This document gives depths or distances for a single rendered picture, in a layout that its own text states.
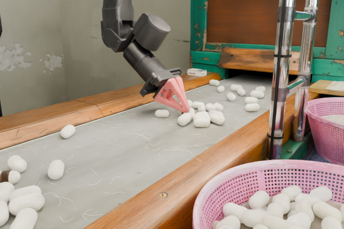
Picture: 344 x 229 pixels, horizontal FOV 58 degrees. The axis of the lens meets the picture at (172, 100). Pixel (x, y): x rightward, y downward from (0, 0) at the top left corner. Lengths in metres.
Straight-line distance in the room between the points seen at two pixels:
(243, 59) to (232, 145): 0.62
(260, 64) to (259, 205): 0.70
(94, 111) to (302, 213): 0.48
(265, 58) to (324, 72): 0.18
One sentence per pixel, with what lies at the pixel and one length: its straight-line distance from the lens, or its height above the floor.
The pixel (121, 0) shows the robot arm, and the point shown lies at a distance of 0.75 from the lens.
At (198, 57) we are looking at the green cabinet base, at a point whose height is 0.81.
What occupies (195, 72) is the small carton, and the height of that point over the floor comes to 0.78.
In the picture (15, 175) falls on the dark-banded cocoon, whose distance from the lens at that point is 0.46.
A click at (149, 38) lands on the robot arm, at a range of 0.68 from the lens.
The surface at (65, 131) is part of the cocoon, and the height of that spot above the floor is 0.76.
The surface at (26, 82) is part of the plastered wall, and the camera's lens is 2.86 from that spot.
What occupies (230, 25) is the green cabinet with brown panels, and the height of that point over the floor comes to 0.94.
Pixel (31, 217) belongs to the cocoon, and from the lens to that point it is 0.36.
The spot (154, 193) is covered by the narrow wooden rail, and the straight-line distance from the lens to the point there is 0.36.
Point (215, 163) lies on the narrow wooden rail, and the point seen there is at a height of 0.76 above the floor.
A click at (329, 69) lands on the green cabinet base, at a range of 1.05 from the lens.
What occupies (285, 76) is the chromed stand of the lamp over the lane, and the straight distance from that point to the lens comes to 0.50.
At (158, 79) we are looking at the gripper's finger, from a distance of 0.65.
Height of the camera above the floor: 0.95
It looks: 14 degrees down
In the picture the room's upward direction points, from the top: straight up
